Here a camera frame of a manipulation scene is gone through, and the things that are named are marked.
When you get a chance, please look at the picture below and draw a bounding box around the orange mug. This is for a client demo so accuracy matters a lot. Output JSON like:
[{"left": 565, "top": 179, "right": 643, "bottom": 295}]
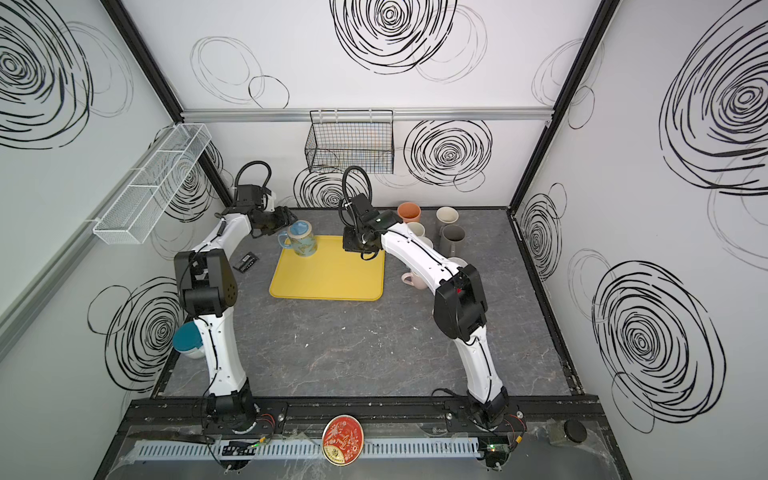
[{"left": 397, "top": 202, "right": 422, "bottom": 223}]

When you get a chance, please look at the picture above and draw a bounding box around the white ribbed mug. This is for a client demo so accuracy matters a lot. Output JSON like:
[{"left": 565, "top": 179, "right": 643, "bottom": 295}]
[{"left": 407, "top": 222, "right": 426, "bottom": 237}]

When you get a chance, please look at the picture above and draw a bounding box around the blue butterfly mug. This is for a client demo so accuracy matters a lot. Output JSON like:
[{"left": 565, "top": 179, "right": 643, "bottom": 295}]
[{"left": 278, "top": 220, "right": 317, "bottom": 258}]

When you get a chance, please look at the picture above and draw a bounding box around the pink mug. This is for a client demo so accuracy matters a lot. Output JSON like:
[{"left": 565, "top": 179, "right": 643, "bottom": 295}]
[{"left": 401, "top": 272, "right": 428, "bottom": 290}]

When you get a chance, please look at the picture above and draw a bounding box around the small grey mug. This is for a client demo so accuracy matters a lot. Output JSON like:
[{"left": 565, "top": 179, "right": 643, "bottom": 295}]
[{"left": 436, "top": 206, "right": 460, "bottom": 232}]

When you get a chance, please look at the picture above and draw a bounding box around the large grey-beige mug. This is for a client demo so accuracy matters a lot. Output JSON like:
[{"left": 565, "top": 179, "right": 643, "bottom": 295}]
[{"left": 438, "top": 224, "right": 466, "bottom": 258}]

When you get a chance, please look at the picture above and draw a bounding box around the light blue mug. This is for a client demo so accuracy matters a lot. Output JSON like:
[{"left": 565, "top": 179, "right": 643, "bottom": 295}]
[{"left": 418, "top": 236, "right": 434, "bottom": 248}]

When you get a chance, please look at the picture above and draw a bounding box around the speckled white mug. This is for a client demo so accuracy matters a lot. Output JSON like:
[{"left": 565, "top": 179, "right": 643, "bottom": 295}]
[{"left": 449, "top": 257, "right": 468, "bottom": 268}]

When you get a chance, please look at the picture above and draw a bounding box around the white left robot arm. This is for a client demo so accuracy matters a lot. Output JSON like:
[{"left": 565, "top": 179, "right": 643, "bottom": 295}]
[{"left": 174, "top": 184, "right": 294, "bottom": 434}]

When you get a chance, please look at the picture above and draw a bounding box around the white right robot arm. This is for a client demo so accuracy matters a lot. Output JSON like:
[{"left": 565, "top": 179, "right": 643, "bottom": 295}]
[{"left": 338, "top": 194, "right": 509, "bottom": 429}]

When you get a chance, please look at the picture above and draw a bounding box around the yellow plastic tray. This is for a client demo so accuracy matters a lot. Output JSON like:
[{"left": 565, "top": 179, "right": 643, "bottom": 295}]
[{"left": 269, "top": 235, "right": 386, "bottom": 302}]

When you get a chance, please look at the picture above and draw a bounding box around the black snack bar wrapper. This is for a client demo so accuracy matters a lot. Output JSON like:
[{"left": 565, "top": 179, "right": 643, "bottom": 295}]
[{"left": 235, "top": 252, "right": 259, "bottom": 273}]

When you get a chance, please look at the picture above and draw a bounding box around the teal capped white cylinder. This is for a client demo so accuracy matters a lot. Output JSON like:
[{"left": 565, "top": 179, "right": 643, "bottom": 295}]
[{"left": 172, "top": 321, "right": 205, "bottom": 360}]

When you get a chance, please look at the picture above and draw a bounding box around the black wire basket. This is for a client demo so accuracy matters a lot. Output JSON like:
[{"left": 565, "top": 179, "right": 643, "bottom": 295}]
[{"left": 304, "top": 120, "right": 395, "bottom": 174}]

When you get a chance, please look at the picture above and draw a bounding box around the aluminium wall rail back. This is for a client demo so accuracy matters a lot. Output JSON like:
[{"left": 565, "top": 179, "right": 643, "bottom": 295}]
[{"left": 181, "top": 106, "right": 554, "bottom": 123}]

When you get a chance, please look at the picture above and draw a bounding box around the aluminium wall rail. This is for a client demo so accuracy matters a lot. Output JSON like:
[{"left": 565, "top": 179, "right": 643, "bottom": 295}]
[
  {"left": 181, "top": 106, "right": 554, "bottom": 123},
  {"left": 1, "top": 153, "right": 149, "bottom": 361}
]

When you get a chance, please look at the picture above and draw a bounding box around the white wire shelf basket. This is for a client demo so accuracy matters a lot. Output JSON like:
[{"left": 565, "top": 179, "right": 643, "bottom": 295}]
[{"left": 92, "top": 123, "right": 211, "bottom": 245}]

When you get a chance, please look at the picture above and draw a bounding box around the black corner frame post left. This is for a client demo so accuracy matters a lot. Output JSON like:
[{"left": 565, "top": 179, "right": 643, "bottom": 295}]
[{"left": 99, "top": 0, "right": 233, "bottom": 207}]

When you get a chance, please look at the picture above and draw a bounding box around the black corner frame post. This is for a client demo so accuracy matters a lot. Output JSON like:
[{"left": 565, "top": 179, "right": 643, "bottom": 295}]
[
  {"left": 99, "top": 0, "right": 233, "bottom": 207},
  {"left": 508, "top": 0, "right": 620, "bottom": 215}
]

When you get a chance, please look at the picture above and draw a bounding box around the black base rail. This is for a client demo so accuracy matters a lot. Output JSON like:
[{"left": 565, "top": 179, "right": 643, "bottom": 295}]
[{"left": 119, "top": 392, "right": 605, "bottom": 435}]

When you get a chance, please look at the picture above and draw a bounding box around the aluminium wall rail left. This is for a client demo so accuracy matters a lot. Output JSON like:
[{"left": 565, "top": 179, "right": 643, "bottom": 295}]
[{"left": 1, "top": 153, "right": 149, "bottom": 361}]

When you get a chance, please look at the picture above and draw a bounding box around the grey slotted cable duct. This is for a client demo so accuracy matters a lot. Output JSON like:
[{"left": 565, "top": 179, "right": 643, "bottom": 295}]
[{"left": 127, "top": 437, "right": 482, "bottom": 461}]

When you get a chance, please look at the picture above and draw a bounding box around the black corner frame post right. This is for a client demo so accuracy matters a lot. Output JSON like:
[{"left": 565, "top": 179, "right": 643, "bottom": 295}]
[{"left": 508, "top": 0, "right": 620, "bottom": 215}]

